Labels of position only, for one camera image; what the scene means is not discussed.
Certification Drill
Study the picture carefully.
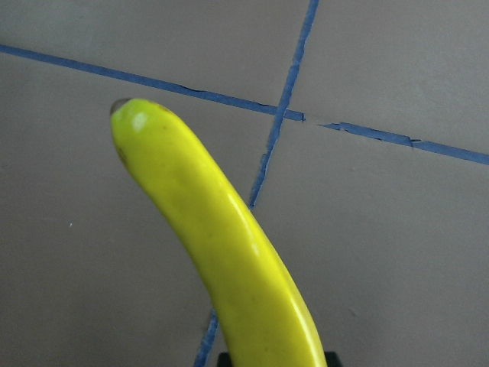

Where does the yellow banana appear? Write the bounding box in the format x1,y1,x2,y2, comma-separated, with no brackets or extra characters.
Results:
109,98,326,366

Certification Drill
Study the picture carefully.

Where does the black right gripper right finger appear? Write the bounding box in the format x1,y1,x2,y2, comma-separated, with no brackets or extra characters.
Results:
324,351,339,367

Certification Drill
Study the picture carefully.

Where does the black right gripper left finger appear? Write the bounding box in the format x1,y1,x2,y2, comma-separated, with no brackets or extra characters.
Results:
216,352,232,367

